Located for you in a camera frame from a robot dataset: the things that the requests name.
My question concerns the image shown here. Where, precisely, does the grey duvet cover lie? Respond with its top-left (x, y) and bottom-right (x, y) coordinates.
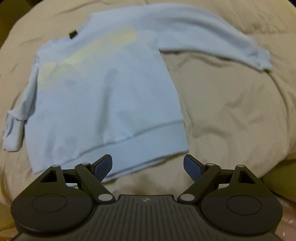
top-left (1, 1), bottom-right (295, 200)

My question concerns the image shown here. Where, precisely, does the light blue sweatshirt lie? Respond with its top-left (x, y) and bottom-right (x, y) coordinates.
top-left (3, 3), bottom-right (271, 180)

